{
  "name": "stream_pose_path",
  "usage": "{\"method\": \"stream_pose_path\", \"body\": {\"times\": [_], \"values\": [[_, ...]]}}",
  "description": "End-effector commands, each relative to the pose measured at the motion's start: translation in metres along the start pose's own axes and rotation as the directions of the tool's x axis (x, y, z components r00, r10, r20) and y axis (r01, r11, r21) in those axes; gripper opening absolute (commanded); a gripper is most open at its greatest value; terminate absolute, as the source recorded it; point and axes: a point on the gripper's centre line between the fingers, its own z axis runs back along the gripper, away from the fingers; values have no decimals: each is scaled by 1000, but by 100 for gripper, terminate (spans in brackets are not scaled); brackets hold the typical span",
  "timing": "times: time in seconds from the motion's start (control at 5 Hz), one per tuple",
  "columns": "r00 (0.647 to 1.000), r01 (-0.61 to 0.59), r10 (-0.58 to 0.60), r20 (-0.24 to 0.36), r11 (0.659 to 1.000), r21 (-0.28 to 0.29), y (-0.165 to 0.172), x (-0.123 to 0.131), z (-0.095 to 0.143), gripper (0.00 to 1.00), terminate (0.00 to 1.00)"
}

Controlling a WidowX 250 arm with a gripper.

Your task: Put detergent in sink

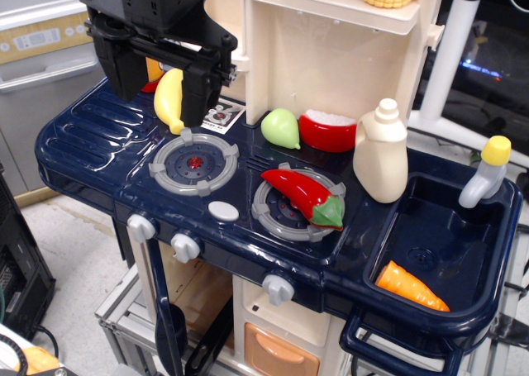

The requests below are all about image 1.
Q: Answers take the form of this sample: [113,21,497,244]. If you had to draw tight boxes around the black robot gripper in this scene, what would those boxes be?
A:
[79,0,237,127]

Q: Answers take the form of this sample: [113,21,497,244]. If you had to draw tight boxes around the cream detergent bottle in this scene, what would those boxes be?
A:
[353,98,408,203]

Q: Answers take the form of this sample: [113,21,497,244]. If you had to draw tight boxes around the red ketchup bottle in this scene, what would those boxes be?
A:
[141,58,164,93]

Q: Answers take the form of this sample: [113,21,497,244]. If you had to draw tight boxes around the yellow toy banana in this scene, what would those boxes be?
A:
[154,69,185,136]

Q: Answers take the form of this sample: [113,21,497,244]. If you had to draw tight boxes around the white sticker label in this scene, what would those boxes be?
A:
[201,97,245,135]

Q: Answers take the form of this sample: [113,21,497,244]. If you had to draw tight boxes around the grey left stove burner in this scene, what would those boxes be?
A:
[149,128,240,198]

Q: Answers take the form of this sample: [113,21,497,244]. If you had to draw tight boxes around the grey stove burner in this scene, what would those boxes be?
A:
[149,128,240,198]
[251,163,346,242]

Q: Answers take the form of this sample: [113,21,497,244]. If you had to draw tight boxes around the grey toy dishwasher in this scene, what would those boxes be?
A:
[1,0,103,196]

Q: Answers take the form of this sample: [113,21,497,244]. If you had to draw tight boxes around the green toy pear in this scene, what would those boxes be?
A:
[260,108,301,150]

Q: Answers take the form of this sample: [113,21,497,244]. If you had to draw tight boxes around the grey oval button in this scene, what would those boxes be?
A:
[207,201,240,221]

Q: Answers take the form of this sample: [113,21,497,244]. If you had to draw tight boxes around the cream toy kitchen shelf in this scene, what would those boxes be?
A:
[204,0,447,164]

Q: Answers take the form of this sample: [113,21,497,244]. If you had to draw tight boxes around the grey left stove knob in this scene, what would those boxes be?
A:
[127,214,156,242]

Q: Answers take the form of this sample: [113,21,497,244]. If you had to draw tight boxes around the grey stove knob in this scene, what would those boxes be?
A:
[127,214,156,242]
[170,233,201,264]
[262,274,295,306]

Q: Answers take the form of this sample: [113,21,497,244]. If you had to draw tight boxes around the navy toy kitchen counter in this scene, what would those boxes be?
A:
[35,78,524,376]

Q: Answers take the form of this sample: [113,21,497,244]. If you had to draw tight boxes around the grey right stove burner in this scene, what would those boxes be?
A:
[251,163,346,242]

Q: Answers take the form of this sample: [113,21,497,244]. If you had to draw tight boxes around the grey middle stove knob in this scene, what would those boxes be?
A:
[170,233,201,264]

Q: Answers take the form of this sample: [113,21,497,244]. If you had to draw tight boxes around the red toy chili pepper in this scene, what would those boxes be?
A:
[261,169,344,231]

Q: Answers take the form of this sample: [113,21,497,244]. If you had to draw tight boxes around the grey right stove knob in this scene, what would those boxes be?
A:
[262,274,295,306]

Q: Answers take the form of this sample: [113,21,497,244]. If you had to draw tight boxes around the navy toy ladle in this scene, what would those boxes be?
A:
[146,239,187,376]

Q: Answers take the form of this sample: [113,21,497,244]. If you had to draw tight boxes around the black computer case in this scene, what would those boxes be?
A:
[1,179,55,340]

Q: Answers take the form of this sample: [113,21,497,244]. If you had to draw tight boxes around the white metal stand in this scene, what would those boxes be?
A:
[408,0,528,168]

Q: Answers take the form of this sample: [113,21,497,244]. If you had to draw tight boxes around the orange toy drawer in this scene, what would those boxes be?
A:
[245,323,320,376]

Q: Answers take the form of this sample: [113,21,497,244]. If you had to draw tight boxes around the orange toy carrot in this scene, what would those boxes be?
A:
[375,260,450,312]

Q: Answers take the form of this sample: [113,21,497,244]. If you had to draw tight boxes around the grey toy faucet yellow knob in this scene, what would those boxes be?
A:
[459,136,512,209]

